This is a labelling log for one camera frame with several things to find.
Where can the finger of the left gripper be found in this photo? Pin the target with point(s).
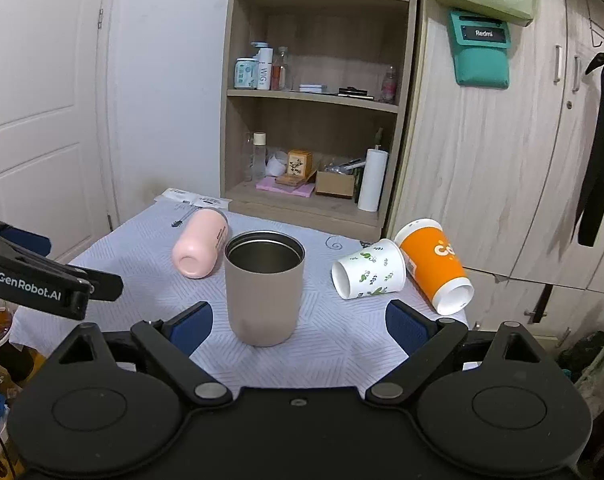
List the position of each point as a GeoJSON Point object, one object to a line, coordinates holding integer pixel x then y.
{"type": "Point", "coordinates": [103, 286]}
{"type": "Point", "coordinates": [33, 242]}

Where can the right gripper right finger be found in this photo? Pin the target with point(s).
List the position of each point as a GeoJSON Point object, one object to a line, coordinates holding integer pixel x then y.
{"type": "Point", "coordinates": [427, 344]}

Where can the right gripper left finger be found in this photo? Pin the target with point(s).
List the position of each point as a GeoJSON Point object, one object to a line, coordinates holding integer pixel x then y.
{"type": "Point", "coordinates": [170, 344]}

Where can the taupe metal tumbler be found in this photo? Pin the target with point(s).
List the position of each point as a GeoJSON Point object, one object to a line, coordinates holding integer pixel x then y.
{"type": "Point", "coordinates": [264, 281]}

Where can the orange paper cup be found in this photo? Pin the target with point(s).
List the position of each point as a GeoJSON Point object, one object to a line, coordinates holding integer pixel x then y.
{"type": "Point", "coordinates": [433, 265]}

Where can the white floral paper cup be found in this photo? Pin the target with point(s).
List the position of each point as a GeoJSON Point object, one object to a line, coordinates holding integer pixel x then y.
{"type": "Point", "coordinates": [374, 270]}

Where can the white door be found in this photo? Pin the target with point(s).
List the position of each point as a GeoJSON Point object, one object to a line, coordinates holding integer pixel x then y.
{"type": "Point", "coordinates": [50, 163]}

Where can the small cardboard box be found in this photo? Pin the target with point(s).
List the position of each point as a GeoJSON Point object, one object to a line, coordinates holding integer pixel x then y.
{"type": "Point", "coordinates": [330, 183]}

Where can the wooden wardrobe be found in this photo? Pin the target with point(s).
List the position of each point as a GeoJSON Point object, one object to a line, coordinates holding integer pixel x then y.
{"type": "Point", "coordinates": [501, 170]}

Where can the white paper towel roll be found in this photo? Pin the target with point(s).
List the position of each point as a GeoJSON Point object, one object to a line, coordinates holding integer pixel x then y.
{"type": "Point", "coordinates": [372, 182]}

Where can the pink foam pad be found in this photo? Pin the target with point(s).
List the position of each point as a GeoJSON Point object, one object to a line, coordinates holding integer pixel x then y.
{"type": "Point", "coordinates": [269, 184]}

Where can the clear bottle beige cap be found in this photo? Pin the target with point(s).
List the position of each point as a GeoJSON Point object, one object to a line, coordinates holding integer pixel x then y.
{"type": "Point", "coordinates": [258, 168]}

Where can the black ribbon bow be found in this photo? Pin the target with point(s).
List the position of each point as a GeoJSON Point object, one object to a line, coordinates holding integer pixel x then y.
{"type": "Point", "coordinates": [590, 211]}

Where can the small floral wooden box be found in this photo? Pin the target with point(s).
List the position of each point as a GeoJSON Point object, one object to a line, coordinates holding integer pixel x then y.
{"type": "Point", "coordinates": [300, 164]}

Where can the pink small bottle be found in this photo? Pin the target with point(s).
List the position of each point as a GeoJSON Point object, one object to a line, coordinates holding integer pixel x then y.
{"type": "Point", "coordinates": [388, 87]}

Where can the teal label jar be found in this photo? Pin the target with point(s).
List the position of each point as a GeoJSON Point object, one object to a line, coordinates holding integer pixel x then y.
{"type": "Point", "coordinates": [245, 73]}

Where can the clear glass red bottle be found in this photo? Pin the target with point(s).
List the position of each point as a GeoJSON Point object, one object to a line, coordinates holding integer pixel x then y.
{"type": "Point", "coordinates": [280, 71]}

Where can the white lotion bottle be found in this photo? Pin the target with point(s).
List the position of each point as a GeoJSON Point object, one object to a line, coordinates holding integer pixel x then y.
{"type": "Point", "coordinates": [264, 60]}

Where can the wooden shelf unit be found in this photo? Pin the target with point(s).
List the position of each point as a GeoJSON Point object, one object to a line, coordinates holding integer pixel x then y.
{"type": "Point", "coordinates": [339, 51]}

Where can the teal wall pouch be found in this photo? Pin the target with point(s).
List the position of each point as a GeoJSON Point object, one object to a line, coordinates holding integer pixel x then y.
{"type": "Point", "coordinates": [479, 46]}

